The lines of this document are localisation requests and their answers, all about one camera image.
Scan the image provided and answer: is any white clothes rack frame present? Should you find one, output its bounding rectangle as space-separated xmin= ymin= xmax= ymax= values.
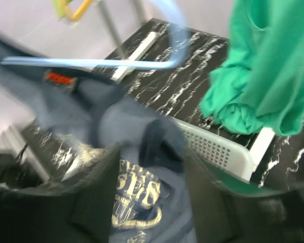
xmin=96 ymin=0 xmax=277 ymax=175

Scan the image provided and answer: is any green t-shirt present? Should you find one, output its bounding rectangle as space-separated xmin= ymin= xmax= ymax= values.
xmin=200 ymin=1 xmax=304 ymax=136

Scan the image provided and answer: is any large white perforated basket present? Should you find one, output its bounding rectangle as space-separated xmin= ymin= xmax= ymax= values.
xmin=173 ymin=118 xmax=254 ymax=181

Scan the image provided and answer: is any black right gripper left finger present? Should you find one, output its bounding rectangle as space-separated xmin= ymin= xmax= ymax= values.
xmin=40 ymin=145 xmax=125 ymax=243

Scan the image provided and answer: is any lime green hanger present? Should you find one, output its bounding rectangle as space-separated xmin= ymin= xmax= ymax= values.
xmin=52 ymin=0 xmax=66 ymax=20

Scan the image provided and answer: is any blue wire hanger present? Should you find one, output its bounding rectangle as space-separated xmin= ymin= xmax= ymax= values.
xmin=0 ymin=0 xmax=189 ymax=71

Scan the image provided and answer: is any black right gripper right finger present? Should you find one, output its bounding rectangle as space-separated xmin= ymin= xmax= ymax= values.
xmin=183 ymin=149 xmax=281 ymax=242

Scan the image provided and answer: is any dark navy tank top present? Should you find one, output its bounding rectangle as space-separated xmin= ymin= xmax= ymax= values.
xmin=0 ymin=35 xmax=197 ymax=242

